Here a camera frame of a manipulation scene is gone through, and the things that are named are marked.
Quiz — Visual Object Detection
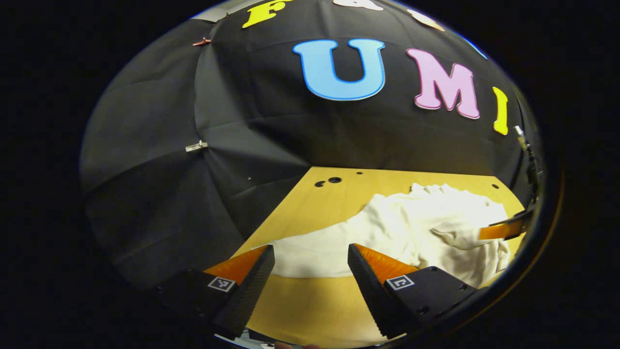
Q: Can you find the black metal stand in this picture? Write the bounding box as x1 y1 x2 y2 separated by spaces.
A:
513 125 541 210

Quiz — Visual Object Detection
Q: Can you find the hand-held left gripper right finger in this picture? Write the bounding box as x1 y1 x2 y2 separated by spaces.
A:
347 243 478 340

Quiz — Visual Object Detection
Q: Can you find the white knit sweater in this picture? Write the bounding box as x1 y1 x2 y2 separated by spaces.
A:
269 183 512 289

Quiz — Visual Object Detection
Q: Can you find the black backdrop cloth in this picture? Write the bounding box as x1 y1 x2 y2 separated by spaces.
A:
80 0 538 291

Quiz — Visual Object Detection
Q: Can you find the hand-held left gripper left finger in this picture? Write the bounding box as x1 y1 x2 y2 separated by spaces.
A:
155 244 276 340

